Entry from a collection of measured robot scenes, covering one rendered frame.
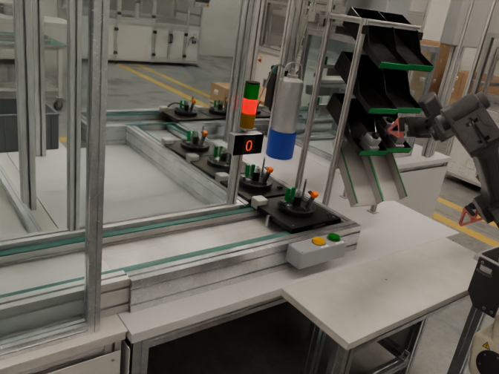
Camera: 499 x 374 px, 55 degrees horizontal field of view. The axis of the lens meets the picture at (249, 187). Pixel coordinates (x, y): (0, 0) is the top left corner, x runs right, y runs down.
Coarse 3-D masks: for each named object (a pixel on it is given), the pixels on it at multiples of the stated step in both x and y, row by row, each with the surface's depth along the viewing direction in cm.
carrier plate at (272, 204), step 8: (272, 200) 184; (264, 208) 176; (272, 208) 177; (320, 208) 184; (272, 216) 171; (280, 216) 171; (288, 216) 172; (312, 216) 175; (320, 216) 176; (336, 216) 178; (280, 224) 168; (288, 224) 166; (296, 224) 167; (304, 224) 168; (312, 224) 169; (328, 224) 174; (296, 232) 165
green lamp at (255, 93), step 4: (248, 84) 158; (244, 88) 160; (248, 88) 159; (252, 88) 158; (256, 88) 159; (244, 92) 160; (248, 92) 159; (252, 92) 159; (256, 92) 159; (244, 96) 160; (248, 96) 159; (252, 96) 159; (256, 96) 160
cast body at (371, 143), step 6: (372, 132) 180; (360, 138) 185; (366, 138) 180; (372, 138) 177; (378, 138) 178; (360, 144) 183; (366, 144) 180; (372, 144) 178; (378, 144) 180; (366, 150) 180; (372, 150) 179
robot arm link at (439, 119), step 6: (480, 96) 106; (486, 102) 105; (486, 108) 108; (438, 120) 108; (444, 120) 108; (432, 126) 144; (438, 126) 114; (444, 126) 108; (450, 126) 108; (438, 132) 141; (444, 132) 112; (450, 132) 126; (444, 138) 139
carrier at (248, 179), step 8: (264, 160) 199; (248, 168) 197; (256, 168) 194; (240, 176) 198; (248, 176) 199; (256, 176) 195; (240, 184) 194; (248, 184) 191; (256, 184) 192; (264, 184) 192; (272, 184) 196; (280, 184) 201; (240, 192) 187; (248, 192) 188; (256, 192) 189; (264, 192) 190; (272, 192) 191; (280, 192) 193; (248, 200) 182
